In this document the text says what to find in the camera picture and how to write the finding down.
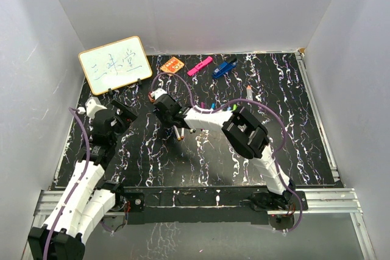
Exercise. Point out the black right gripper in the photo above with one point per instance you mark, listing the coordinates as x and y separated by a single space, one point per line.
159 115

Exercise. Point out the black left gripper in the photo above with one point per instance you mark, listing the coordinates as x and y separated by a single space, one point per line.
127 112

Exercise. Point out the red orange marker pen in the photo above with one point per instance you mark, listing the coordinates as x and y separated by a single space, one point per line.
177 133

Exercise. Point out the thick orange highlighter pen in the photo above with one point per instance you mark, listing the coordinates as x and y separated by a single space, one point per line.
249 92

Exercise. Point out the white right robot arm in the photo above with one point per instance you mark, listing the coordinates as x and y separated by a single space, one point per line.
245 133

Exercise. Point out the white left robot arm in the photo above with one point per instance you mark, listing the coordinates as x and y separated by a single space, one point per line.
87 197

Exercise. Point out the yellow orange marker pen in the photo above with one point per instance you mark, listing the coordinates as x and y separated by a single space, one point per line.
182 133

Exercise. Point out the small whiteboard with writing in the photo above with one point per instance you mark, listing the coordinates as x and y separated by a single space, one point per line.
115 65

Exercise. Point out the pink clip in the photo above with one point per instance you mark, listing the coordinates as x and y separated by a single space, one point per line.
200 66

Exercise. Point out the blue stapler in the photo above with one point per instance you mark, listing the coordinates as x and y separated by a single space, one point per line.
226 66

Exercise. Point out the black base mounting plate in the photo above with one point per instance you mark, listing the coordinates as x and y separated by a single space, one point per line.
142 205

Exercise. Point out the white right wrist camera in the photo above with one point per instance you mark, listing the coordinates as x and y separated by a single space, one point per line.
153 95

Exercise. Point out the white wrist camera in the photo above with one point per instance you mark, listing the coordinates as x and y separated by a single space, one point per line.
153 95
92 106

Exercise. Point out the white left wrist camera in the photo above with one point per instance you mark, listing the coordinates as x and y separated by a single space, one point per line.
92 106

